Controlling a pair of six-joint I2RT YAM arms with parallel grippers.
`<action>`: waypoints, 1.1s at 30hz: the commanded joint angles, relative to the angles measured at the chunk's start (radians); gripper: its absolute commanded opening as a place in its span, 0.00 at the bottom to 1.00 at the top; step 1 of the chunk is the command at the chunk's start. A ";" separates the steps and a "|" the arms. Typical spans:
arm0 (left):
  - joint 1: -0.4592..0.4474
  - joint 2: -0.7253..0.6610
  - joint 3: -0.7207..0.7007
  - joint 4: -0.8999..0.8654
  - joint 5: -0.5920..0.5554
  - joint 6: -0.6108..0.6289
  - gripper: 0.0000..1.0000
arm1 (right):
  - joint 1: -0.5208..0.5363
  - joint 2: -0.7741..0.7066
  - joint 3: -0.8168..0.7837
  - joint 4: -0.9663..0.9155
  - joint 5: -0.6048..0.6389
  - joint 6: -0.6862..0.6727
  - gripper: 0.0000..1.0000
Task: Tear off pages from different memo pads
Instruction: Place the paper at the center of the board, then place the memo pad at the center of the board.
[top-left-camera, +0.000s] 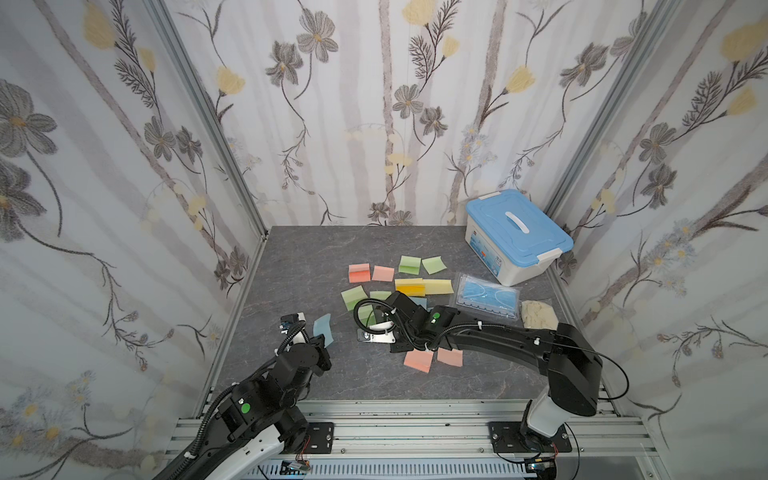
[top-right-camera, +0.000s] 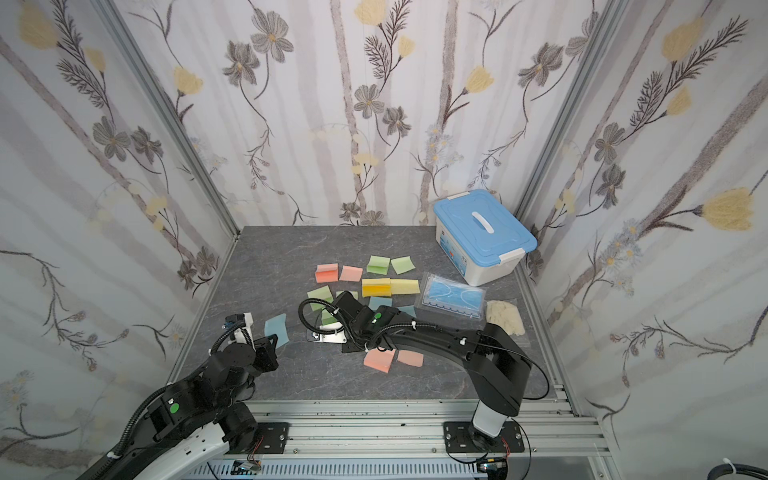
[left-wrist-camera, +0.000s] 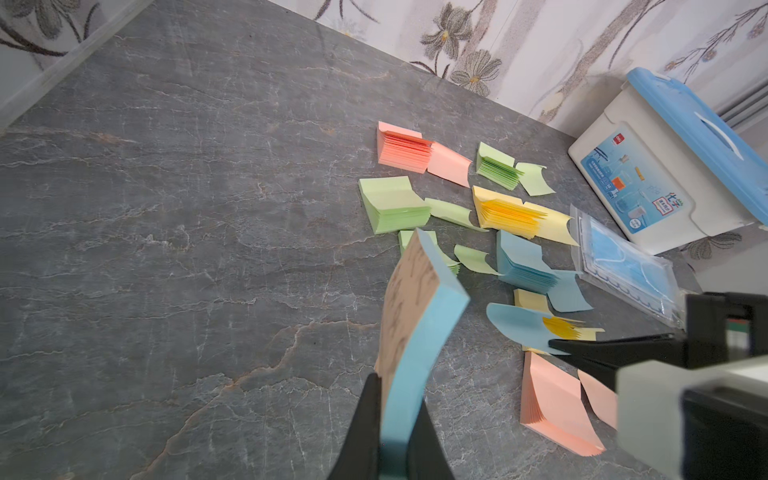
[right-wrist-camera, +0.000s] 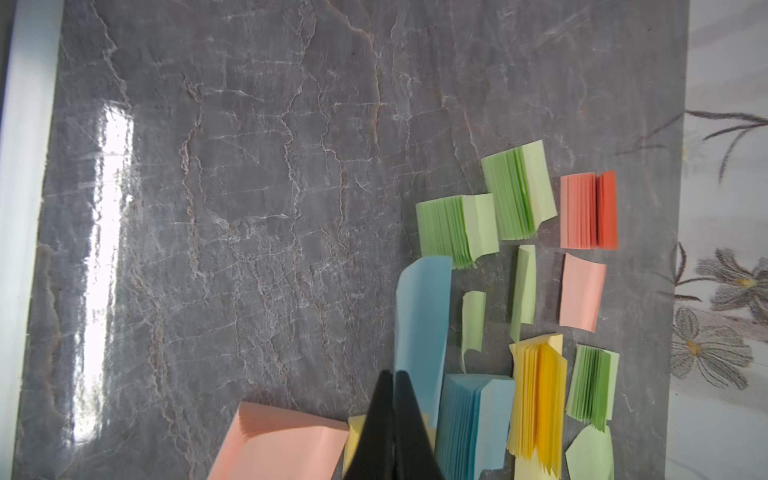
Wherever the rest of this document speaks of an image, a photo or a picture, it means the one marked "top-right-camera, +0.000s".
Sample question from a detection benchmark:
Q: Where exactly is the blue memo pad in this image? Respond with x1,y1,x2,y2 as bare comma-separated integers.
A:
368,297,393,311
264,313,289,348

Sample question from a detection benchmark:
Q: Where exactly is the pink memo pad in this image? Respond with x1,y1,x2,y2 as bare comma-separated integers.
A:
363,350,397,374

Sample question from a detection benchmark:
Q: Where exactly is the large yellow memo pad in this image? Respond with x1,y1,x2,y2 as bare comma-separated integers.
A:
362,278,392,297

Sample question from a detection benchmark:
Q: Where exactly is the torn blue memo page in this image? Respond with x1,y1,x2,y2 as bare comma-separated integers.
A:
399,306,416,318

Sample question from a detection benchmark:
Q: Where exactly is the green memo pad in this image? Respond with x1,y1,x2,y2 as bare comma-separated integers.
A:
366,255,390,275
307,285,334,303
321,310,338,325

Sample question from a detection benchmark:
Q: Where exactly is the torn yellow memo page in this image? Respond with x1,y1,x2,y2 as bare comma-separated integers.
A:
390,279,420,295

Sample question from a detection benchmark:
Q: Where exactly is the torn red memo page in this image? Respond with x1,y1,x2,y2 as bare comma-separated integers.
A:
339,265,363,282

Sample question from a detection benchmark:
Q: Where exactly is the torn pink memo page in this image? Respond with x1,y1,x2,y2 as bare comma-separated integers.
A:
397,350,424,368

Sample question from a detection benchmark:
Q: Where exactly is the red memo pad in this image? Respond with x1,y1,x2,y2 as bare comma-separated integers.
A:
315,263,339,283

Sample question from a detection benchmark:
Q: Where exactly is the torn green memo page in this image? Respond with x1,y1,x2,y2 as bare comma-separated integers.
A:
391,256,415,275

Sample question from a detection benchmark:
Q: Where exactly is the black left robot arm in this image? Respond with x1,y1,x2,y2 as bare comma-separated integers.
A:
80,335,286,479

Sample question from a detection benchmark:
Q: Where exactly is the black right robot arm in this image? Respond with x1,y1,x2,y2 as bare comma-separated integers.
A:
332,304,534,439

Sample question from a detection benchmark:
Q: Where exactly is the bag of blue face masks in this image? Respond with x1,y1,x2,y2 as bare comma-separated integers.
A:
415,273,486,321

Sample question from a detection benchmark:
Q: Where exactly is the small circuit board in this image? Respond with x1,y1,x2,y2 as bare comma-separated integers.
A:
230,460,262,476

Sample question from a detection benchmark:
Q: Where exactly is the clear bag with beige contents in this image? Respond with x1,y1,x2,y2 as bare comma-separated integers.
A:
485,300,526,336

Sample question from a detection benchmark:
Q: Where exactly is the white box with blue lid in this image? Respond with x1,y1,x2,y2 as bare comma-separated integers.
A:
434,190,538,287

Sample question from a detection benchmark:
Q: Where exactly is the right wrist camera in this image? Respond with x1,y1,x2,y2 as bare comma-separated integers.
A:
307,303,353,346

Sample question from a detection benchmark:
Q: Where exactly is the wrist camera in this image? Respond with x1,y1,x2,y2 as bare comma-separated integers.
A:
224,312,254,346
307,303,353,346

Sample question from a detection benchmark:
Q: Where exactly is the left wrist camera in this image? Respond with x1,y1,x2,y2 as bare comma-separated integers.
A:
224,312,254,346

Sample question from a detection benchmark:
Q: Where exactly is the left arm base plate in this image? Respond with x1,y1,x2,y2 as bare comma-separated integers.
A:
229,422,291,456

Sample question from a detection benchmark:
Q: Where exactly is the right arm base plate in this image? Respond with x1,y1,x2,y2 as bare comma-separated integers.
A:
442,421,527,455

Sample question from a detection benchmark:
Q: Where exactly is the aluminium rail frame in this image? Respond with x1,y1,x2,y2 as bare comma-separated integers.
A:
185,399,621,479

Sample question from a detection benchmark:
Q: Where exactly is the black cable bottom right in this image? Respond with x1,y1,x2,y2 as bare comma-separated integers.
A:
707,458,768,480

